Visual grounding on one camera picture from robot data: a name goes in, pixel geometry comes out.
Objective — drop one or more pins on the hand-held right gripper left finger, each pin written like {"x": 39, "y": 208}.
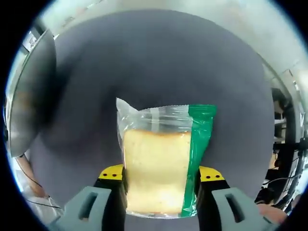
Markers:
{"x": 96, "y": 209}

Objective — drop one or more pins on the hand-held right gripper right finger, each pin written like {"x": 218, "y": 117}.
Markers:
{"x": 231, "y": 211}

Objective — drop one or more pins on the bread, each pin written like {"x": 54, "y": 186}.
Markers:
{"x": 156, "y": 163}

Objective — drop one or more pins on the metal bowl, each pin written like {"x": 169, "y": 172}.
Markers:
{"x": 31, "y": 96}

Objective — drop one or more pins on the black metal stand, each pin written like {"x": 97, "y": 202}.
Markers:
{"x": 292, "y": 149}

